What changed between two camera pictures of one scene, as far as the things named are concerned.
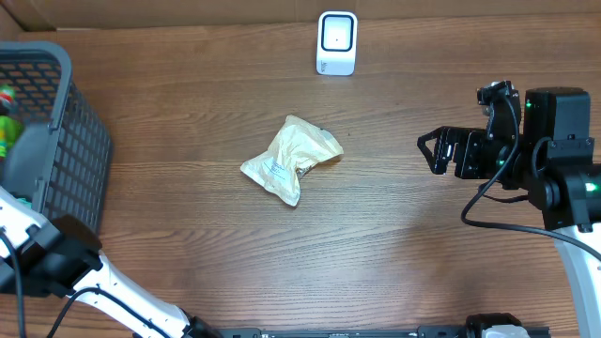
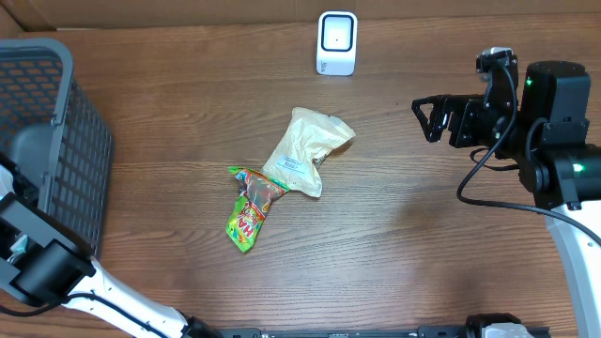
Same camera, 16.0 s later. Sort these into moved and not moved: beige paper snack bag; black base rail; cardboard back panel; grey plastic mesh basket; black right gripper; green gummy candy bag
Moved: black right gripper; beige paper snack bag; green gummy candy bag
Not moved: black base rail; grey plastic mesh basket; cardboard back panel
